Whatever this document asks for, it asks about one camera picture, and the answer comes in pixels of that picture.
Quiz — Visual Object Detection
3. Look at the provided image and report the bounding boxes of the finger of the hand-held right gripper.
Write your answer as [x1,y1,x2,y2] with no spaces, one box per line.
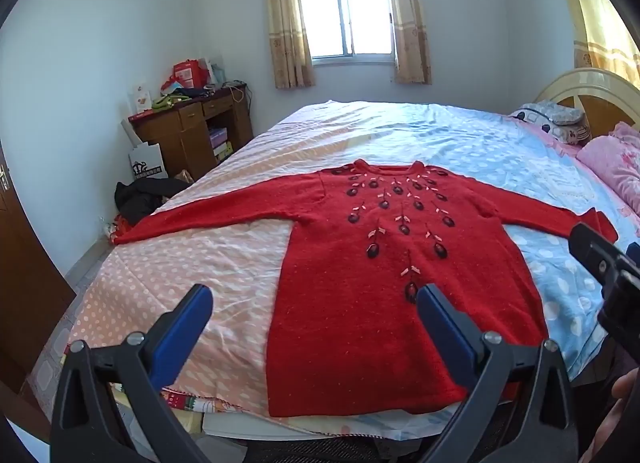
[570,222,626,289]

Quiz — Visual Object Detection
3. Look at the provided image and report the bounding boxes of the bed with polka-dot sheet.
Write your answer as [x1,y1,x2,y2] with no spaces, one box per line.
[65,100,640,426]

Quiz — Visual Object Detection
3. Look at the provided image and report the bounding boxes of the white paper bag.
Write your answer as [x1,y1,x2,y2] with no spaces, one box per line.
[128,143,169,183]

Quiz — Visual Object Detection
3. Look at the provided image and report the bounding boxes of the yellow curtain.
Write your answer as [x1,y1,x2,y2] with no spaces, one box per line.
[550,0,640,85]

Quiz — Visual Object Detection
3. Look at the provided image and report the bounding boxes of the red gift box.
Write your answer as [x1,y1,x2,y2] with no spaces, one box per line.
[172,59,209,90]

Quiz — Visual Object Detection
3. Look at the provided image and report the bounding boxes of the pink floral pillow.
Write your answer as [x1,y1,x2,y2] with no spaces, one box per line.
[576,122,640,215]

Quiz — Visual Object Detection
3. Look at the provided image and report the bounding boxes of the black clothing pile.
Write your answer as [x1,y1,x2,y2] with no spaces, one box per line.
[114,177,192,227]

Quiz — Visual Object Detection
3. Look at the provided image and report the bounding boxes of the grey patterned pillow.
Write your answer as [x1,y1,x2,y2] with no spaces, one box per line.
[507,100,592,145]

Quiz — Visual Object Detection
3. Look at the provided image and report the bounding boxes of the beige patterned curtain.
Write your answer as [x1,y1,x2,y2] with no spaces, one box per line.
[382,0,433,86]
[260,0,317,90]

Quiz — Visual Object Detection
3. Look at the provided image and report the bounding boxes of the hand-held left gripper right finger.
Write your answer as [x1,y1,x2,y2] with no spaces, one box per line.
[416,284,581,463]

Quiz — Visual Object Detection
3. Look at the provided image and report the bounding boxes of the brown wooden desk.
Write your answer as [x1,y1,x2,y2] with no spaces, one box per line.
[127,84,254,180]

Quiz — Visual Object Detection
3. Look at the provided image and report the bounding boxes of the white picture box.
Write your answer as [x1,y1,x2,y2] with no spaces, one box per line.
[131,84,153,114]

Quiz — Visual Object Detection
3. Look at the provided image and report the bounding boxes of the stacked boxes in desk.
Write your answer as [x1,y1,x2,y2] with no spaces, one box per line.
[208,127,234,162]

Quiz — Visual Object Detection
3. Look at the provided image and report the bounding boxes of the red knitted sweater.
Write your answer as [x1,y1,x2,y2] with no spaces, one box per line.
[114,159,618,418]

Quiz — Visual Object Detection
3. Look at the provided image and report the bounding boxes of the window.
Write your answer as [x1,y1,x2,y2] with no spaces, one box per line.
[294,0,397,63]

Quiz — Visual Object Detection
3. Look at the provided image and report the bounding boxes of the patterned quilt edge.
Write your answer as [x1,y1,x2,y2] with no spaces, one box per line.
[162,387,246,415]

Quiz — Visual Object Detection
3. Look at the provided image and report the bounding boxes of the brown wooden wardrobe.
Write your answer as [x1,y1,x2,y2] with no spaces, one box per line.
[0,140,77,396]

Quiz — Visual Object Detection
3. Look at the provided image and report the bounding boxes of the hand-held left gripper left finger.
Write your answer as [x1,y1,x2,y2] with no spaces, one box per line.
[50,284,216,463]

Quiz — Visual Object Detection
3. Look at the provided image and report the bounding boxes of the green cloth item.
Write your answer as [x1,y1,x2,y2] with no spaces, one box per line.
[152,93,192,111]

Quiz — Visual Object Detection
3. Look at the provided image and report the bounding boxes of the person's right hand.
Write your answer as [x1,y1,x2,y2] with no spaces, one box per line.
[580,368,640,463]

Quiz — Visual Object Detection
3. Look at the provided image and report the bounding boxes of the cream wooden headboard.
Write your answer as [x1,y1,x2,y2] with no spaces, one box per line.
[532,68,640,140]

